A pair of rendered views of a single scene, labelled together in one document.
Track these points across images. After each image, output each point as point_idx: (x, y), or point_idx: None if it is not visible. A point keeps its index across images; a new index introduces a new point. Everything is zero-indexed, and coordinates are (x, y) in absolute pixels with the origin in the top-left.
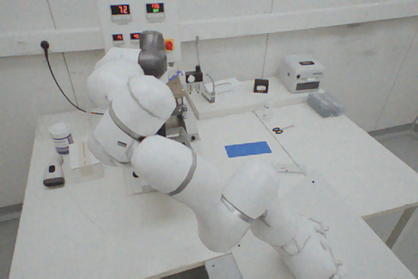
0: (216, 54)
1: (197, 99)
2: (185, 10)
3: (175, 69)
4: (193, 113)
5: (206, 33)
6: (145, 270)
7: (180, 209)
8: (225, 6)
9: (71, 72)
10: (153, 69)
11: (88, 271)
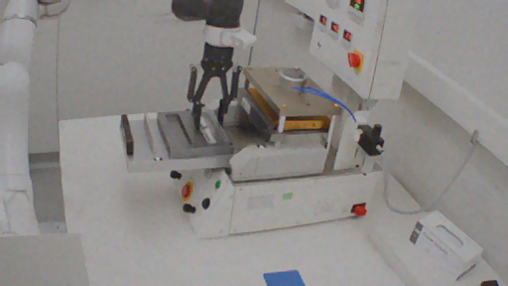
0: (497, 195)
1: (414, 223)
2: (487, 85)
3: (243, 41)
4: None
5: (489, 139)
6: (68, 181)
7: (140, 211)
8: None
9: None
10: (172, 0)
11: (79, 150)
